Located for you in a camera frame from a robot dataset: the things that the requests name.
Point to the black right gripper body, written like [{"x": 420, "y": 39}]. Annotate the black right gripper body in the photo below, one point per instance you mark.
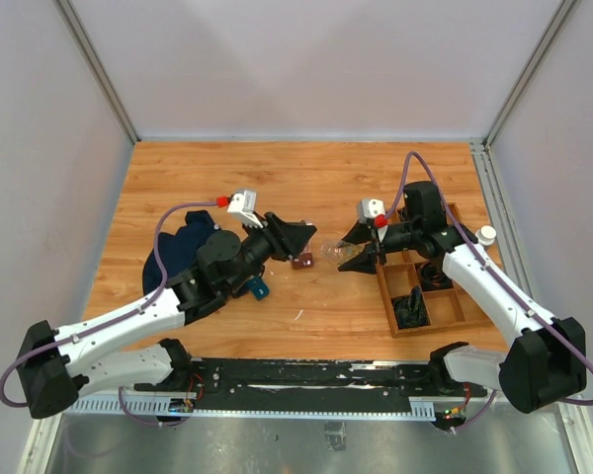
[{"x": 392, "y": 242}]

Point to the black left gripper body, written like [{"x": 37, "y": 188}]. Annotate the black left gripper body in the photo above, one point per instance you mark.
[{"x": 275, "y": 242}]

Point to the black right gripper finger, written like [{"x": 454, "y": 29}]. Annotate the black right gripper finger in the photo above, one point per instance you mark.
[
  {"x": 363, "y": 263},
  {"x": 359, "y": 234}
]

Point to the red pill organizer box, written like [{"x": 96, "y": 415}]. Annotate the red pill organizer box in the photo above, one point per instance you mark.
[{"x": 303, "y": 261}]

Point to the clear pill bottle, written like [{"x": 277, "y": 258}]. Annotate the clear pill bottle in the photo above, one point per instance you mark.
[{"x": 339, "y": 252}]

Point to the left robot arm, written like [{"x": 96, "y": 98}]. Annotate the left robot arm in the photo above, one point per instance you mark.
[{"x": 57, "y": 366}]

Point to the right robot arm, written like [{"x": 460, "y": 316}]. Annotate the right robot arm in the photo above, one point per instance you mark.
[{"x": 545, "y": 362}]

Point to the teal pill organizer box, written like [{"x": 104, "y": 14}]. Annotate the teal pill organizer box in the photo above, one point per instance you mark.
[{"x": 258, "y": 288}]

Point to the wooden compartment tray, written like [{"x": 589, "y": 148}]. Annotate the wooden compartment tray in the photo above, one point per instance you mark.
[{"x": 407, "y": 277}]

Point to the white pill bottle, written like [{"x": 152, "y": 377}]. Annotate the white pill bottle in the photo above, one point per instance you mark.
[{"x": 486, "y": 235}]

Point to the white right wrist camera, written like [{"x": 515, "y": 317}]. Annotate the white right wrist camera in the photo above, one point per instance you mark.
[{"x": 370, "y": 209}]

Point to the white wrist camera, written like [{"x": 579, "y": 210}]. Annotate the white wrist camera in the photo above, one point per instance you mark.
[
  {"x": 242, "y": 207},
  {"x": 370, "y": 209}
]

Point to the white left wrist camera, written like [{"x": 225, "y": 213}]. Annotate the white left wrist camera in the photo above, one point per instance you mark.
[{"x": 242, "y": 207}]

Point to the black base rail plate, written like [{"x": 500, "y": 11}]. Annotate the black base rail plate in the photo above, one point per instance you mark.
[{"x": 307, "y": 386}]

